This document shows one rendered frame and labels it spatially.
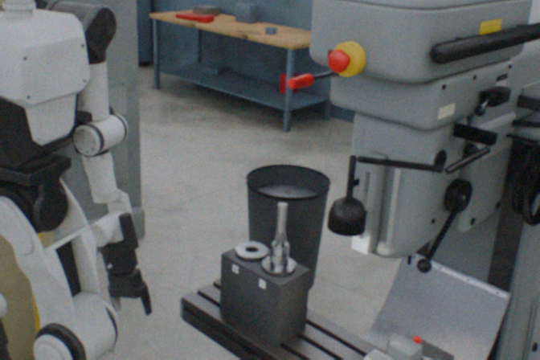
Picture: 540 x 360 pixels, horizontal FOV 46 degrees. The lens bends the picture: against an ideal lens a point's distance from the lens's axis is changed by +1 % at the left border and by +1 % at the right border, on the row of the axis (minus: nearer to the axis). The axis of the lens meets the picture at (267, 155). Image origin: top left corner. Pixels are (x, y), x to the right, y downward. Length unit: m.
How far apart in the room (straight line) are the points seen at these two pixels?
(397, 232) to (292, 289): 0.43
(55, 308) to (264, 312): 0.52
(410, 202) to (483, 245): 0.52
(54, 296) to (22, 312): 1.52
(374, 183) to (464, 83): 0.26
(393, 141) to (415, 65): 0.23
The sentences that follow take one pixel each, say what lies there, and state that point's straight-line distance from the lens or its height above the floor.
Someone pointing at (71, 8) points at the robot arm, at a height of 1.76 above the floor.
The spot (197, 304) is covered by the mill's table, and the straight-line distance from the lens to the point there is 1.89.
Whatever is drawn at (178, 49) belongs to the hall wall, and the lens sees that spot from 8.58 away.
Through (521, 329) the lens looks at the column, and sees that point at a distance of 1.90.
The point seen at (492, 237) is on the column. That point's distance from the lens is 1.78.
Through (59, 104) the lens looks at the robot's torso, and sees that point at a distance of 1.44.
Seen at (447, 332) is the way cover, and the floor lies 0.95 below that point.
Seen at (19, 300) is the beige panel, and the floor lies 0.37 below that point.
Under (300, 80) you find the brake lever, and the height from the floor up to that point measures 1.71.
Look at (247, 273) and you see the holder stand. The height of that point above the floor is 1.11.
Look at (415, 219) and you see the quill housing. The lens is 1.33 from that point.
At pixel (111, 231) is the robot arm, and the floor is 1.20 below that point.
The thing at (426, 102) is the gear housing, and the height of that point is 1.69.
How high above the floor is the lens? 1.99
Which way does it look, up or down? 21 degrees down
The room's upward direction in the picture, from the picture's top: 3 degrees clockwise
